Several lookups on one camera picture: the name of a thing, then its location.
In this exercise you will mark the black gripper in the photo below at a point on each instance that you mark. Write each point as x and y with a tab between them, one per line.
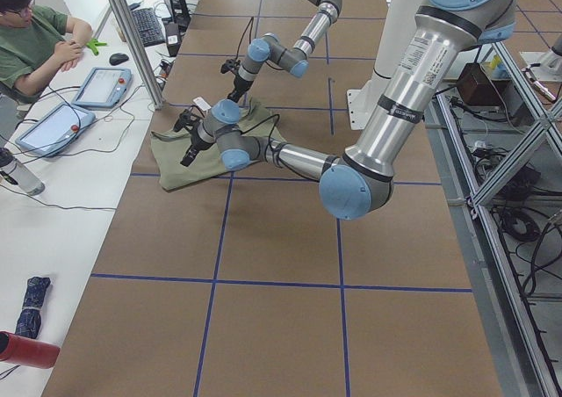
237	87
193	146

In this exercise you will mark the olive green long-sleeve shirt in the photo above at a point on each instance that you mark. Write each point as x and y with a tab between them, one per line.
168	149

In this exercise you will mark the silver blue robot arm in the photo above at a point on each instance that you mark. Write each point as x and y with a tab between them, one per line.
359	180
293	60

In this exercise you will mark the white paper hang tag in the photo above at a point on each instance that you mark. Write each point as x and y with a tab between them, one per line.
201	103

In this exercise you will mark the black keyboard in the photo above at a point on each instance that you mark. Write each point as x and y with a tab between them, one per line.
148	27

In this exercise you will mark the far blue teach pendant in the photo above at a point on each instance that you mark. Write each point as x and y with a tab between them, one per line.
103	88

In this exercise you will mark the blue teach pendant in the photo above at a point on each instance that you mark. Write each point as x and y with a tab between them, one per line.
51	134
103	88

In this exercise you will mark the black computer mouse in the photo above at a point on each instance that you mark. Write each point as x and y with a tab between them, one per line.
117	59

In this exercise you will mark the near blue teach pendant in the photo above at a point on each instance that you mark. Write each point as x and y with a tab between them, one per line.
51	134

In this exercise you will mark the green plastic object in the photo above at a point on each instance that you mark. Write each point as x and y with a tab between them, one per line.
94	44

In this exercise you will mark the clear water bottle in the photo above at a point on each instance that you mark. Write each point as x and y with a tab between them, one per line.
16	173

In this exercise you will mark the person in green shirt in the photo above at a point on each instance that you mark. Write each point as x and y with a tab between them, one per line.
37	42

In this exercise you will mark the folded dark blue umbrella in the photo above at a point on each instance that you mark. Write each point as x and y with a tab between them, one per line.
29	320

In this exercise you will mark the brown cardboard box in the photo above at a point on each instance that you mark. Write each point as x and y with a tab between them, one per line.
474	87

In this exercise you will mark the red cylindrical bottle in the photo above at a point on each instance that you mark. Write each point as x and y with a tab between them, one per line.
20	350

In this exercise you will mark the aluminium frame post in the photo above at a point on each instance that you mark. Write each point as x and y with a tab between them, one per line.
125	20

